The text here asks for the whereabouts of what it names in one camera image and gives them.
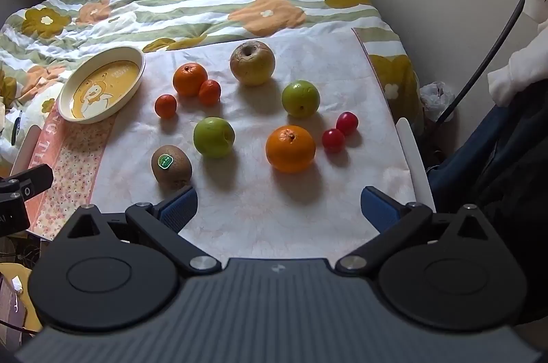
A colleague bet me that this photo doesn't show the yellow brown apple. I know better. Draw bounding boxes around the yellow brown apple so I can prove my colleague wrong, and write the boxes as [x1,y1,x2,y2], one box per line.
[229,40,275,86]

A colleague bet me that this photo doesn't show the small tangerine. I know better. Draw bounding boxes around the small tangerine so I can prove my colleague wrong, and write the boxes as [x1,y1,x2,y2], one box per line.
[198,79,222,107]

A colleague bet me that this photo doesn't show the green apple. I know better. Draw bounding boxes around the green apple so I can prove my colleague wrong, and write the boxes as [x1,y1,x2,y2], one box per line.
[193,117,236,159]
[281,80,321,119]

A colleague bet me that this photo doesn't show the brown kiwi with sticker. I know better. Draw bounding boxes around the brown kiwi with sticker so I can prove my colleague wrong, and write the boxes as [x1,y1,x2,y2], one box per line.
[151,145,193,191]

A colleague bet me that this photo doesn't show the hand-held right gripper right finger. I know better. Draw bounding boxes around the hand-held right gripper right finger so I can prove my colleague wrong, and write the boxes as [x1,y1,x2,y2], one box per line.
[336,185,499,276]

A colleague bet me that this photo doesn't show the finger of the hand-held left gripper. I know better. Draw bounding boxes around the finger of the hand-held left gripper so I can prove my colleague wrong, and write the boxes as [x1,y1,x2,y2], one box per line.
[0,165,54,202]

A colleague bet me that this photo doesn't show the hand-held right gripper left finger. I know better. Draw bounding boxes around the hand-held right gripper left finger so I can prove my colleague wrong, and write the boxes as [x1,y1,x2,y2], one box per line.
[55,186,223,277]

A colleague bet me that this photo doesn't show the large orange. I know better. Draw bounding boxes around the large orange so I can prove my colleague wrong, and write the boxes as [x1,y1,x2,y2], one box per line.
[265,125,316,174]

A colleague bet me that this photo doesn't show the dark blue jeans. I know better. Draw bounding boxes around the dark blue jeans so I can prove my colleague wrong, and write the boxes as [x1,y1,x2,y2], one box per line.
[427,78,548,325]

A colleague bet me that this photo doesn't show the yellow bag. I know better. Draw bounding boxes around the yellow bag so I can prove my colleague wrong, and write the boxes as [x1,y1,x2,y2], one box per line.
[0,259,44,335]

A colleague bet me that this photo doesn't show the white sweater sleeve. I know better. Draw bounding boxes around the white sweater sleeve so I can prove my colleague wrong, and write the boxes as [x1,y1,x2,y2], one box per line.
[487,0,548,107]

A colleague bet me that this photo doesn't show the medium orange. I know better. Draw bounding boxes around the medium orange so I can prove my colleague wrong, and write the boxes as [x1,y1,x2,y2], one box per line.
[172,62,209,97]

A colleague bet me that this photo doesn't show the pale pink cloth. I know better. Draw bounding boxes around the pale pink cloth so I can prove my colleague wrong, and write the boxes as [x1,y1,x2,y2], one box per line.
[26,28,429,258]

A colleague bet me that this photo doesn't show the striped floral blanket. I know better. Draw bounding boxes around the striped floral blanket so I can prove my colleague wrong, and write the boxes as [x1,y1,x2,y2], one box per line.
[0,0,424,175]

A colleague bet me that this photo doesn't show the cream cartoon print bowl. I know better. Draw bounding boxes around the cream cartoon print bowl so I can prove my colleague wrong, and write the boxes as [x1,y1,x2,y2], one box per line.
[57,46,147,125]

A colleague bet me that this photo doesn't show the small red-orange tomato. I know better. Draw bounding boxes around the small red-orange tomato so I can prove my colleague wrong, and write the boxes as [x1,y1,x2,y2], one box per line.
[154,94,178,119]

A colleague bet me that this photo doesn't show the black cable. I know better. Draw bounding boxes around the black cable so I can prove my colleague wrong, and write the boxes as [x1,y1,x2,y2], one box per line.
[436,0,528,124]

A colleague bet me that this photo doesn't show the crumpled plastic bag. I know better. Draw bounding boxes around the crumpled plastic bag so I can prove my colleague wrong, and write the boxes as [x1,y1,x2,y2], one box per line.
[420,81,455,123]

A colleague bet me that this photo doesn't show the white flower pillow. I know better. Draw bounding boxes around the white flower pillow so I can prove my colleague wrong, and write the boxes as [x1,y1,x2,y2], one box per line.
[19,82,67,130]

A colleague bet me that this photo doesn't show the red cherry tomato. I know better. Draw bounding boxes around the red cherry tomato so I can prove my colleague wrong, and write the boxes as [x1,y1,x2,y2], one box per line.
[322,128,346,153]
[336,111,359,136]

